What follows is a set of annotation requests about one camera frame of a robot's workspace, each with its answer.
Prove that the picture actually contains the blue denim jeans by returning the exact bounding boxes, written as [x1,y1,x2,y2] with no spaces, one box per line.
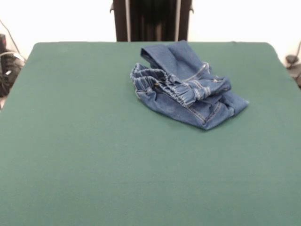
[129,39,249,130]

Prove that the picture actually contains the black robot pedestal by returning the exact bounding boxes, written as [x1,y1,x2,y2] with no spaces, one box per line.
[109,0,195,42]

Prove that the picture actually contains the dark green table cloth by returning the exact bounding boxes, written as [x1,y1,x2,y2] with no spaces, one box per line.
[0,41,301,226]

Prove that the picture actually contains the thin grey cable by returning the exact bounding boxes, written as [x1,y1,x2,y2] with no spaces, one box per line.
[0,20,24,59]

